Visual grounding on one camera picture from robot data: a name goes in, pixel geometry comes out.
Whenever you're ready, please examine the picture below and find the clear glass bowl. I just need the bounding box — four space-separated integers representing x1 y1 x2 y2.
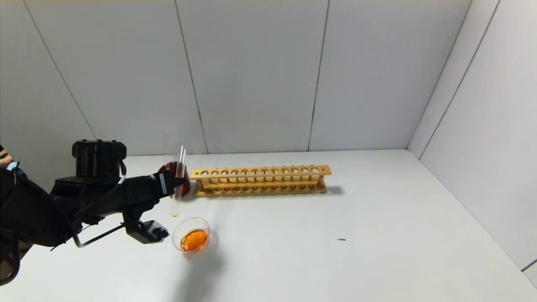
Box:
172 217 215 257

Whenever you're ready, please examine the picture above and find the test tube with yellow pigment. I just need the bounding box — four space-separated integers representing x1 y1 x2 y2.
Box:
170 145 188 218

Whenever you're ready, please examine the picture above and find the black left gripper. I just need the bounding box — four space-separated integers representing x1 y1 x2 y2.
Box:
121 169 187 210

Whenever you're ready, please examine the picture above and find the wooden test tube rack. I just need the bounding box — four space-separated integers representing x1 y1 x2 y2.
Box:
190 165 332 198

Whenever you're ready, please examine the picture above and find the red plastic cup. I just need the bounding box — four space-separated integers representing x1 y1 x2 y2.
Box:
158 161 191 198

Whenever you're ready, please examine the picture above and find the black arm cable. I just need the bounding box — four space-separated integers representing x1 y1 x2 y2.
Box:
72 222 127 249

